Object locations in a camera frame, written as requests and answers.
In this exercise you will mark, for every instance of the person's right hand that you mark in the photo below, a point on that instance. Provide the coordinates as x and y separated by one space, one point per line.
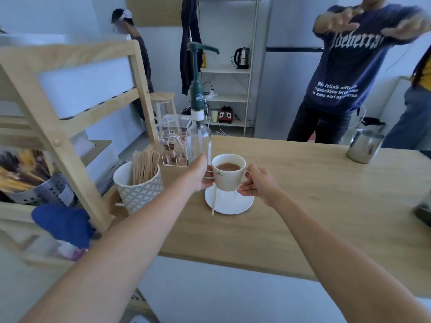
264 188

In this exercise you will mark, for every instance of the person's left hand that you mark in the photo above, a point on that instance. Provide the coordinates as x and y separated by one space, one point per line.
198 174

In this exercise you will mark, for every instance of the person's right thumb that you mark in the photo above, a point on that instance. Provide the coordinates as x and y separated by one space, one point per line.
251 172

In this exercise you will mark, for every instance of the person's left fingers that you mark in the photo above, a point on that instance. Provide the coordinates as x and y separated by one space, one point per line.
208 179

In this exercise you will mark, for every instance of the white coffee cup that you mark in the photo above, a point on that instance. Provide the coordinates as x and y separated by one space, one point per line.
229 178

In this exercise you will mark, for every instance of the person's left forearm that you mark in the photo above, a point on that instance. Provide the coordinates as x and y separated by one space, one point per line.
124 252

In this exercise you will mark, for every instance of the person's right forearm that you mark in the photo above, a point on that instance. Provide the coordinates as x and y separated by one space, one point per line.
340 262

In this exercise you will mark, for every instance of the single wooden stir stick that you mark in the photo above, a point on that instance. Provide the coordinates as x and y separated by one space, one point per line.
213 200

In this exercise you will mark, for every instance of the brown coffee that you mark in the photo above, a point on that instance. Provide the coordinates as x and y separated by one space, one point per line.
229 167

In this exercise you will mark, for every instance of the white saucer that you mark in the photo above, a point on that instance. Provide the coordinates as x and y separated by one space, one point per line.
232 203

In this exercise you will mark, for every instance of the clear bottle with green pump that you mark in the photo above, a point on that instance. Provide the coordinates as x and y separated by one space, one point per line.
198 134

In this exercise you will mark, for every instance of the clear acrylic organizer box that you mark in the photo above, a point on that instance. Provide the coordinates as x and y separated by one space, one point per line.
171 141

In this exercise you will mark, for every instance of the red blender base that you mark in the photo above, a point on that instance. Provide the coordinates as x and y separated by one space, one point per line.
225 116

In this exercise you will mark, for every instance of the small white cup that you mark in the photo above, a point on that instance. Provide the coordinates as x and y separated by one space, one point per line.
214 116

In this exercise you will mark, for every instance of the bundle of wooden stirrers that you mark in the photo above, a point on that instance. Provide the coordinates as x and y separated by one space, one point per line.
144 166

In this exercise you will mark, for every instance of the white patterned holder cup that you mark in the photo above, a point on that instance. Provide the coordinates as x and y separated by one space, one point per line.
139 196

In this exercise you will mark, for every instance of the white power strip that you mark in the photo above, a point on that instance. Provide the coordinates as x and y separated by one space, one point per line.
211 93

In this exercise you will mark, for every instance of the white metal shelf unit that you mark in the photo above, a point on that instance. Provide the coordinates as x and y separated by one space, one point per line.
235 84

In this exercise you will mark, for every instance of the wooden stool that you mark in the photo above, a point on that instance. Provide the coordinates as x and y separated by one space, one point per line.
165 99

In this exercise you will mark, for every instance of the white refrigerator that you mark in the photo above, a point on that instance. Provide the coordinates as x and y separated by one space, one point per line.
286 80

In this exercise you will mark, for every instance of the black electric kettle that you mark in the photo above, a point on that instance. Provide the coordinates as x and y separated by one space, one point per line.
241 58

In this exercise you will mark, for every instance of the steel milk pitcher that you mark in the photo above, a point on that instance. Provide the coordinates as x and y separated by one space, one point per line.
363 146

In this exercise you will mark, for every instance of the dark hanging jacket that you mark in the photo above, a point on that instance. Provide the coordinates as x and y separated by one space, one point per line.
190 47

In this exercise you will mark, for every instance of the wooden shelf rack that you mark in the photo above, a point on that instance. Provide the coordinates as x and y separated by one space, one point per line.
74 158

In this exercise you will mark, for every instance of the blue cloth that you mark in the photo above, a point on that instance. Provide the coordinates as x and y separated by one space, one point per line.
64 223

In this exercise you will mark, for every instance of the white rectangular panel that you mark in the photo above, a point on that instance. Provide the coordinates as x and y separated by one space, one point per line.
87 85

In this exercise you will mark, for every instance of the perforated metal utensil holder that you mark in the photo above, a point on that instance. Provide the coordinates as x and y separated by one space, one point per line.
47 195

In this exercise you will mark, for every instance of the wooden pegboard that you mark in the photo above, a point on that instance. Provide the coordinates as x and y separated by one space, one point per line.
151 11

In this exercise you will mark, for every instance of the dark object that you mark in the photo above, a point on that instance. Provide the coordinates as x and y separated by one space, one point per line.
424 211

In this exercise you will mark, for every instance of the bundle of coloured straws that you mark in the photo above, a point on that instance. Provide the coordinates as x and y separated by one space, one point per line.
20 171

